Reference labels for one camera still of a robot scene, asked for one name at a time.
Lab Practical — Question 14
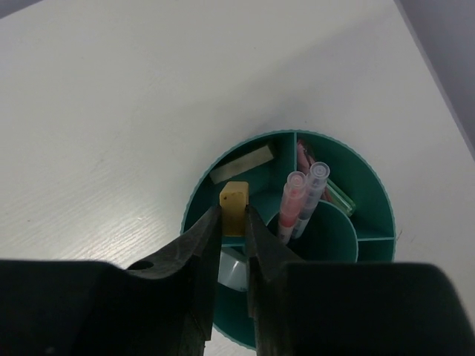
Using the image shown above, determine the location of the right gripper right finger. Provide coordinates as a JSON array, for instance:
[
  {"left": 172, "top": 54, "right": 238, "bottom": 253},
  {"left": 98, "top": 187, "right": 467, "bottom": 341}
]
[{"left": 246, "top": 207, "right": 468, "bottom": 355}]

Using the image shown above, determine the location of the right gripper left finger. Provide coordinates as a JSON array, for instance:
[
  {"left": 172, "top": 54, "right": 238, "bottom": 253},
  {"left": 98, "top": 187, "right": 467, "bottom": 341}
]
[{"left": 1, "top": 207, "right": 222, "bottom": 355}]

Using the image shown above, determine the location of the clear tape roll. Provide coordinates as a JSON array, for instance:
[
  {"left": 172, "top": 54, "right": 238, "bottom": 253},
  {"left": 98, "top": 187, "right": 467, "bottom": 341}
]
[{"left": 217, "top": 247, "right": 248, "bottom": 292}]

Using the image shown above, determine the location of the red transparent pen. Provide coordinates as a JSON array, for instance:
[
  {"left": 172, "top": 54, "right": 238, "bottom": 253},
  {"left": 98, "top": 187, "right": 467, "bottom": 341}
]
[{"left": 277, "top": 171, "right": 307, "bottom": 244}]

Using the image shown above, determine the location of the grey slim pen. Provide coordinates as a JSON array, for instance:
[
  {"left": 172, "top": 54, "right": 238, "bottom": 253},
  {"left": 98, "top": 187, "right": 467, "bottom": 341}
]
[{"left": 291, "top": 162, "right": 330, "bottom": 240}]

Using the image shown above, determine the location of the grey eraser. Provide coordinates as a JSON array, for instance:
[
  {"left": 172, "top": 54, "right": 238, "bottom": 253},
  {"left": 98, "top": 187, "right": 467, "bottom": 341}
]
[{"left": 209, "top": 143, "right": 275, "bottom": 184}]

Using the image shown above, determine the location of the teal round organizer container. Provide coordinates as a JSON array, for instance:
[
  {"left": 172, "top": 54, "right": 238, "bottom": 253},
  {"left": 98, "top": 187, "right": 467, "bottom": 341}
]
[{"left": 181, "top": 130, "right": 396, "bottom": 349}]

